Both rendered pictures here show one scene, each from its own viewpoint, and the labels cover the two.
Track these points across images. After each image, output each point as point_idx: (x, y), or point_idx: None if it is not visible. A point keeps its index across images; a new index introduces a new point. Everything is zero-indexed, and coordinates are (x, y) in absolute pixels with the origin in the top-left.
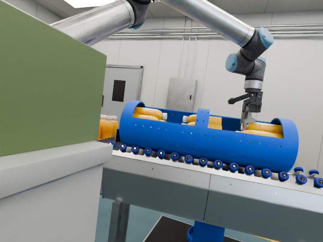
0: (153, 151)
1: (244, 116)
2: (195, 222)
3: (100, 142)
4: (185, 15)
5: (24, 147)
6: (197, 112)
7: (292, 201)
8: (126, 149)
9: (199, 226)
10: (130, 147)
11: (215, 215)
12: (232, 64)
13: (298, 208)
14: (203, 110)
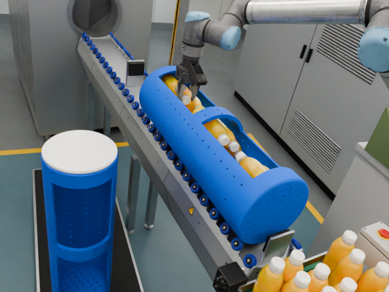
0: (222, 221)
1: (198, 88)
2: (109, 270)
3: (363, 146)
4: (323, 24)
5: None
6: (235, 117)
7: None
8: (260, 247)
9: (111, 266)
10: (243, 253)
11: None
12: (237, 42)
13: None
14: (228, 112)
